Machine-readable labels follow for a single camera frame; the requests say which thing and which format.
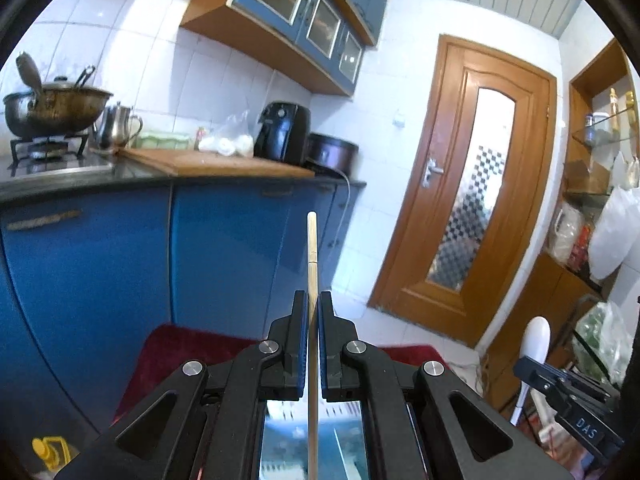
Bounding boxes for white plastic spoon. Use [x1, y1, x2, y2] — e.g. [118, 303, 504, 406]
[510, 316, 551, 426]

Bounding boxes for wooden chopstick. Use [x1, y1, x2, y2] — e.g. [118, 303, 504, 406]
[307, 211, 319, 480]

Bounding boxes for blue kitchen base cabinets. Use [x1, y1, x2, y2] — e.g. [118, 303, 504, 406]
[1, 176, 363, 472]

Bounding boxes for red floral plush tablecloth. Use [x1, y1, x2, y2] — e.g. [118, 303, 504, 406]
[112, 324, 449, 426]

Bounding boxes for white plastic bag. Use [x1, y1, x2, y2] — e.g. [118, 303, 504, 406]
[588, 186, 640, 281]

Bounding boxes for brown wooden door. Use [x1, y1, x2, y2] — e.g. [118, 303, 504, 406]
[370, 36, 556, 346]

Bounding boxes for wooden shelf unit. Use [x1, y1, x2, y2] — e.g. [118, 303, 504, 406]
[484, 39, 639, 417]

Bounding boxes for wooden cutting board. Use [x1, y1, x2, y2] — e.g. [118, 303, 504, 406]
[118, 148, 314, 179]

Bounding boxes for dark rice cooker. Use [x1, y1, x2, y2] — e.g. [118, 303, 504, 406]
[304, 133, 359, 177]

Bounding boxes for plastic bag of eggs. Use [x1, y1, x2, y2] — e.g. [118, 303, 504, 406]
[195, 110, 255, 158]

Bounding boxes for black air fryer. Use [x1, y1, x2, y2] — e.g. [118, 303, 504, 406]
[254, 101, 311, 167]

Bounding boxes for steel kettle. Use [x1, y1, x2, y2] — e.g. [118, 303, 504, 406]
[92, 102, 143, 151]

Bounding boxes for gas stove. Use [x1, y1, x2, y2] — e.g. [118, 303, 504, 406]
[1, 133, 114, 179]

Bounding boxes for brass cooking pot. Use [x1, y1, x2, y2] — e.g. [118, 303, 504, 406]
[3, 52, 113, 140]

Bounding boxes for blue wall cabinet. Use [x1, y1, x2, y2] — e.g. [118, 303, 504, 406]
[181, 0, 387, 96]

